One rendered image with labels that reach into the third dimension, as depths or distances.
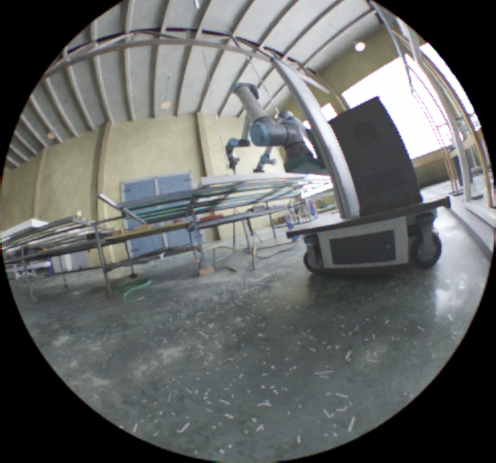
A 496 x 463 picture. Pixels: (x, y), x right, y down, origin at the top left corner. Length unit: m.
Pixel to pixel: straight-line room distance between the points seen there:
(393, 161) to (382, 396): 0.79
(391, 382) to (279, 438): 0.26
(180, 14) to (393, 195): 8.15
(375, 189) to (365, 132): 0.27
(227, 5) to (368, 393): 8.52
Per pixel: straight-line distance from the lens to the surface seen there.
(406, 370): 0.50
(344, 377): 0.48
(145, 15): 8.21
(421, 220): 0.81
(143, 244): 8.04
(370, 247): 0.76
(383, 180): 0.79
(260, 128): 0.87
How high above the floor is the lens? 0.42
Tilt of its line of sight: 4 degrees up
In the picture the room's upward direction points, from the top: 14 degrees counter-clockwise
